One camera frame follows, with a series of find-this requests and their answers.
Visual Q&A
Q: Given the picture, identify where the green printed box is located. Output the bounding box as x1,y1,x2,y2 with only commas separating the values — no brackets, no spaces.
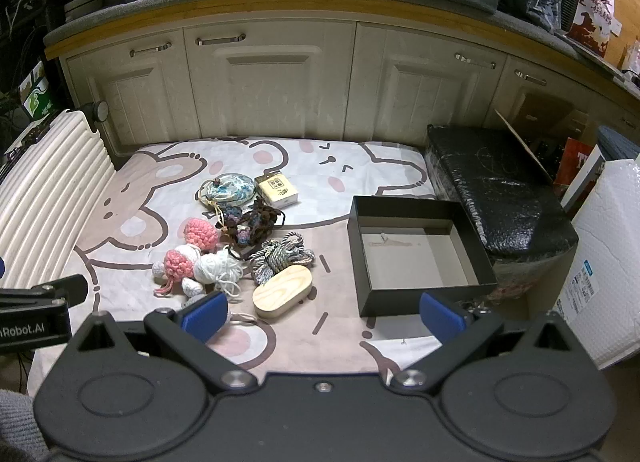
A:
19,60,57,119

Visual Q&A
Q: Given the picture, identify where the pink crochet ball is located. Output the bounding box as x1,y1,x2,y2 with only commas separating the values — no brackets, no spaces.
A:
184,219,218,249

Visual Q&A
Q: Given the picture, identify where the brown cardboard box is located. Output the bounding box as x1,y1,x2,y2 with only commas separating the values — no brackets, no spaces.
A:
494,90,591,183

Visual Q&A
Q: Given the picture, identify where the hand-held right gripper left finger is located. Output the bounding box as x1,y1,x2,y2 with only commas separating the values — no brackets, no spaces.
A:
70,291,252,396

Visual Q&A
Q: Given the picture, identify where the grey countertop with wood edge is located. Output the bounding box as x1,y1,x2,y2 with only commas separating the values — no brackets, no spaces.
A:
42,0,640,108

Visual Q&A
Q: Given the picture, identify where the pink white crochet octopus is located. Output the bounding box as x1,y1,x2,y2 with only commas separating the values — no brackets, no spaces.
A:
152,245,206,297

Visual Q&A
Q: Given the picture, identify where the cream cabinet door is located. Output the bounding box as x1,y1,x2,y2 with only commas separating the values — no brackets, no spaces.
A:
482,55,608,143
344,22,510,149
64,27,203,158
182,20,358,142

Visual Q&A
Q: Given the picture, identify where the white yarn ball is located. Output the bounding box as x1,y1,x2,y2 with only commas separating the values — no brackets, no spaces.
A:
194,248,247,303

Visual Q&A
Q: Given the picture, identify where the dark crochet bundle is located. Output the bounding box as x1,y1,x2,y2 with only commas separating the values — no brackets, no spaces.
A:
216,199,287,259

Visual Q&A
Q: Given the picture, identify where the grey braided rope bundle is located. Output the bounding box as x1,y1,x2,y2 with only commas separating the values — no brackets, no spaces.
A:
248,233,316,286

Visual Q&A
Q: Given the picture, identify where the white bag with red print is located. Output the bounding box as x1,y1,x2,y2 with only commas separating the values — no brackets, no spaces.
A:
569,0,622,59

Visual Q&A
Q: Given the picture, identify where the printed bear blanket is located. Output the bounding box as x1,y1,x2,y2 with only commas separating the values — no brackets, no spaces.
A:
27,136,443,395

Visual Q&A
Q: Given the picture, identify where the floral fabric pouch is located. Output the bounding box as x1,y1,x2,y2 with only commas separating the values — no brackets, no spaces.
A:
195,171,257,207

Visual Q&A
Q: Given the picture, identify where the white bubble mailer package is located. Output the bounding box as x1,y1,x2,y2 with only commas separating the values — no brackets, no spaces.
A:
554,157,640,370

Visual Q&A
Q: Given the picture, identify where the small yellow box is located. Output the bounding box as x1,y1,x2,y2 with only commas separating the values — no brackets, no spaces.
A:
254,173,301,208

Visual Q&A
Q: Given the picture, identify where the black bubble-wrapped bundle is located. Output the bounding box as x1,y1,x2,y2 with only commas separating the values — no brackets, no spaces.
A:
425,123,580,303

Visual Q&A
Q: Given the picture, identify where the oval wooden box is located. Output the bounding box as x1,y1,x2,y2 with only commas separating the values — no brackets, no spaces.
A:
252,265,314,324

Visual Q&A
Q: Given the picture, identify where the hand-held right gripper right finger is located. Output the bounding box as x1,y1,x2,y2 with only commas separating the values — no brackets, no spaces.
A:
389,291,577,394

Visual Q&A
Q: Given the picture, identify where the red book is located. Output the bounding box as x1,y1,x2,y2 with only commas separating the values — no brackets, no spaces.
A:
562,137,601,188

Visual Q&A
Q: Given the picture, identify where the grey-blue folded cloth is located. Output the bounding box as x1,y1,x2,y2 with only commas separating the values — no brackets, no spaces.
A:
596,124,640,162

